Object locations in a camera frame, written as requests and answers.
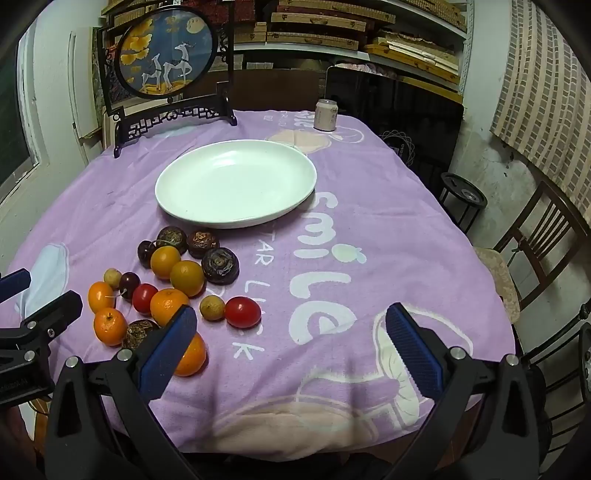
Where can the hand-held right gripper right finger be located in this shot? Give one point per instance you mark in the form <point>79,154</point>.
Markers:
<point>411,350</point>

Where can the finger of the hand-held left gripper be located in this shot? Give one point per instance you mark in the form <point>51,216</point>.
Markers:
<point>53,314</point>
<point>16,282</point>

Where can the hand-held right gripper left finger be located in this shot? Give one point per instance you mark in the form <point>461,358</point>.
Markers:
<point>171,348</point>

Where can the red tomato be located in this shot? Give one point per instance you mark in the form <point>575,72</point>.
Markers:
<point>242,312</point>
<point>145,297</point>

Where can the beige longan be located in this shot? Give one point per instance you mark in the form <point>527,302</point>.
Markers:
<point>212,308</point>
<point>112,277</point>

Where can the dark red cherry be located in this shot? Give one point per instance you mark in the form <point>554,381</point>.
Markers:
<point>129,284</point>
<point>146,252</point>

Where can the white plate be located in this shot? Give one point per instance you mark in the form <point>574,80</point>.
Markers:
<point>231,184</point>

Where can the beige chair cushion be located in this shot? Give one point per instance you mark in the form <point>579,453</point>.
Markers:
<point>501,281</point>

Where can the purple printed blanket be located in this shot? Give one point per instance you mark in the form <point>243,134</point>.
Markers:
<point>392,230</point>

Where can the window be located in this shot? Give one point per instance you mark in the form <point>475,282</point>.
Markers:
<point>14,115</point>

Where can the black round stool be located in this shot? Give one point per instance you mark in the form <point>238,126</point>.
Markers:
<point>461,191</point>

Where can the wooden chair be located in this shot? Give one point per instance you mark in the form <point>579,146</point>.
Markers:
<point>549,230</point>

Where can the white board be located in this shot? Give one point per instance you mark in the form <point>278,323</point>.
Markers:
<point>81,83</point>

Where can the black flat panel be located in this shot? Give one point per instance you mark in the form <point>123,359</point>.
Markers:
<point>392,106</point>

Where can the round decorative deer screen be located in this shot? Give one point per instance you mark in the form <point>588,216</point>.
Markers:
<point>161,50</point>

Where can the brown wooden board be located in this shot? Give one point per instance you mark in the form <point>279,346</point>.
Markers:
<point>277,87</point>

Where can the stack of wooden boxes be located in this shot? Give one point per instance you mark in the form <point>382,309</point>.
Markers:
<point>318,23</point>

